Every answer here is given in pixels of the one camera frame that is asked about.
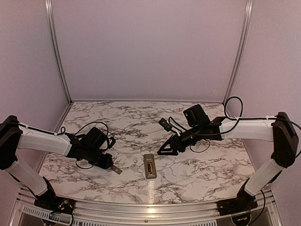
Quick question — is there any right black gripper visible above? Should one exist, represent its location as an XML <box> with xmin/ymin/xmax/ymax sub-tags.
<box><xmin>157</xmin><ymin>124</ymin><xmax>203</xmax><ymax>155</ymax></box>

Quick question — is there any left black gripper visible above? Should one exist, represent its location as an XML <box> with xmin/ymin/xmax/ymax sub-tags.
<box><xmin>85</xmin><ymin>146</ymin><xmax>114</xmax><ymax>169</ymax></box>

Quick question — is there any grey battery cover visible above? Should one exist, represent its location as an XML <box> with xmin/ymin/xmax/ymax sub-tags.
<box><xmin>111</xmin><ymin>165</ymin><xmax>123</xmax><ymax>175</ymax></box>

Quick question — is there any black green battery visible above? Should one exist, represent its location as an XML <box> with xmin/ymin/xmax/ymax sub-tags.
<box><xmin>147</xmin><ymin>163</ymin><xmax>151</xmax><ymax>172</ymax></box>

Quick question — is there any grey remote control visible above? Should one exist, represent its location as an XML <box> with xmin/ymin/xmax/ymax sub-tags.
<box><xmin>143</xmin><ymin>154</ymin><xmax>157</xmax><ymax>179</ymax></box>

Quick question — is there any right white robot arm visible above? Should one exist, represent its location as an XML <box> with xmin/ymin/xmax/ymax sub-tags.
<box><xmin>157</xmin><ymin>104</ymin><xmax>299</xmax><ymax>211</ymax></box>

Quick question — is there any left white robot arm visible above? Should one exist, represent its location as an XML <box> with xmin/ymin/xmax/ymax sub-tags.
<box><xmin>0</xmin><ymin>115</ymin><xmax>116</xmax><ymax>210</ymax></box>

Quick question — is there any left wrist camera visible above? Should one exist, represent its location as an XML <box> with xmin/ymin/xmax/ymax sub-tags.
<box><xmin>105</xmin><ymin>136</ymin><xmax>116</xmax><ymax>151</ymax></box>

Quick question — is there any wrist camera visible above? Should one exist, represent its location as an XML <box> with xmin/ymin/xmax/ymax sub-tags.
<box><xmin>158</xmin><ymin>118</ymin><xmax>181</xmax><ymax>135</ymax></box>
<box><xmin>105</xmin><ymin>136</ymin><xmax>116</xmax><ymax>151</ymax></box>

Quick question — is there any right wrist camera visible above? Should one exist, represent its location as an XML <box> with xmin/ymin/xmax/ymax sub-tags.
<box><xmin>158</xmin><ymin>118</ymin><xmax>181</xmax><ymax>135</ymax></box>

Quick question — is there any front aluminium rail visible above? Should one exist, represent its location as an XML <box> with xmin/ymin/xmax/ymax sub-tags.
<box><xmin>8</xmin><ymin>188</ymin><xmax>283</xmax><ymax>226</ymax></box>

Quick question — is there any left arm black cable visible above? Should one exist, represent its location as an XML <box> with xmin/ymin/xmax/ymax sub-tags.
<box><xmin>60</xmin><ymin>121</ymin><xmax>109</xmax><ymax>142</ymax></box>

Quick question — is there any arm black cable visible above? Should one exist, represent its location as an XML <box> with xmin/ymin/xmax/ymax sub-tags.
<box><xmin>60</xmin><ymin>121</ymin><xmax>109</xmax><ymax>142</ymax></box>
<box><xmin>224</xmin><ymin>96</ymin><xmax>243</xmax><ymax>121</ymax></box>

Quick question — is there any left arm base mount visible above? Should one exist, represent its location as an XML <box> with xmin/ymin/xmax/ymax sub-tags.
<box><xmin>34</xmin><ymin>195</ymin><xmax>75</xmax><ymax>214</ymax></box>

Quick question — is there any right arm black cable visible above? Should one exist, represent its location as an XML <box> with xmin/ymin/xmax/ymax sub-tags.
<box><xmin>224</xmin><ymin>96</ymin><xmax>243</xmax><ymax>121</ymax></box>

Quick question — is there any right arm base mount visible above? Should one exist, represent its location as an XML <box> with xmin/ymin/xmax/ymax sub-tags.
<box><xmin>217</xmin><ymin>198</ymin><xmax>258</xmax><ymax>216</ymax></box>

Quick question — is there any right aluminium frame post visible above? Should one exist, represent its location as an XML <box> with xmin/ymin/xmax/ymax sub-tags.
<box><xmin>223</xmin><ymin>0</ymin><xmax>253</xmax><ymax>104</ymax></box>

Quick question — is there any aluminium frame post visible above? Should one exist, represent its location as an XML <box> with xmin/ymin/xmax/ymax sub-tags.
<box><xmin>45</xmin><ymin>0</ymin><xmax>72</xmax><ymax>104</ymax></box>
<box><xmin>223</xmin><ymin>0</ymin><xmax>253</xmax><ymax>104</ymax></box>

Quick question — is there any left aluminium frame post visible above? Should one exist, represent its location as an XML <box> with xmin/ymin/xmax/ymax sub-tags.
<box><xmin>45</xmin><ymin>0</ymin><xmax>72</xmax><ymax>104</ymax></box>

